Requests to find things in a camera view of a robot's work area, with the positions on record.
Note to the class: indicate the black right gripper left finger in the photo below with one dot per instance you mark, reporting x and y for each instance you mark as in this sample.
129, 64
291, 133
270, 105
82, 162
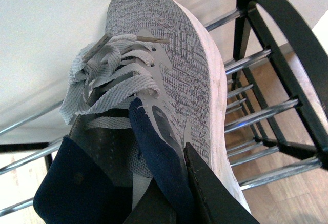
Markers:
163, 206

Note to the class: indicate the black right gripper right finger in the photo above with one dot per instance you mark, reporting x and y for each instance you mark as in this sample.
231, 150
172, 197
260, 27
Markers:
213, 202

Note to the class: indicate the grey knit sneaker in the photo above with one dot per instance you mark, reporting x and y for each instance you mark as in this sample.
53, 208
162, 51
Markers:
153, 83

